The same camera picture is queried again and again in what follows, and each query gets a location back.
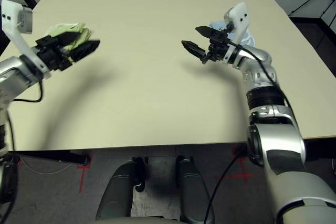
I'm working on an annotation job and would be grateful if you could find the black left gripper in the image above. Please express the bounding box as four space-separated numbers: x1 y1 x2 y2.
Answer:
35 31 101 72

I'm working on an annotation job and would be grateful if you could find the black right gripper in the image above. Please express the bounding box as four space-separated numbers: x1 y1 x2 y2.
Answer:
181 25 235 65

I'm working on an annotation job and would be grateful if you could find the green terry towel white trim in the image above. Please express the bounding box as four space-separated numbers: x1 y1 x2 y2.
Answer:
46 22 92 52

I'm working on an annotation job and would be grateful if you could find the folded blue terry towel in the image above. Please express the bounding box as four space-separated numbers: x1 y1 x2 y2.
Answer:
208 20 256 47

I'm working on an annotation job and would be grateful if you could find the red tape cross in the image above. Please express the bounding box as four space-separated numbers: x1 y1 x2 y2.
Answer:
204 147 255 184
77 154 93 193

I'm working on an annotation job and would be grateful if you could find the grey right robot leg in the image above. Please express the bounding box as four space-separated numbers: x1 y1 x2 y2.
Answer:
175 155 215 224

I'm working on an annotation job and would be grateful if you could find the grey robot leg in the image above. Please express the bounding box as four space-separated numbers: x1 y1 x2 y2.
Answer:
94 157 145 222
175 155 215 224

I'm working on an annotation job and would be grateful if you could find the grey left robot leg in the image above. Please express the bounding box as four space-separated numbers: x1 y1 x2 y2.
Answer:
94 157 145 222

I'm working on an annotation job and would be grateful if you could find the beige robot torso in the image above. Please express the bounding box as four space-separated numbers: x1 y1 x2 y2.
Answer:
94 216 184 224

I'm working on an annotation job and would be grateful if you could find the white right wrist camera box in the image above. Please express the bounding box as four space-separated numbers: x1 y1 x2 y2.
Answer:
223 2 249 47

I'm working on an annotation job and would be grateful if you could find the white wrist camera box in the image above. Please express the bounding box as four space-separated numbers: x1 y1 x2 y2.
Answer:
223 2 249 47
0 0 51 79

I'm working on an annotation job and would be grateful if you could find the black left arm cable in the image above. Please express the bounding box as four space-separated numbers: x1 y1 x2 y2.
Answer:
5 80 44 154

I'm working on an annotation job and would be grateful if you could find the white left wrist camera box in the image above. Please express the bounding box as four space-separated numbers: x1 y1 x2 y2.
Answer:
0 0 51 79

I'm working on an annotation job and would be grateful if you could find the thin white floor cable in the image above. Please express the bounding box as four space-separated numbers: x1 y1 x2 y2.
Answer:
19 155 74 175

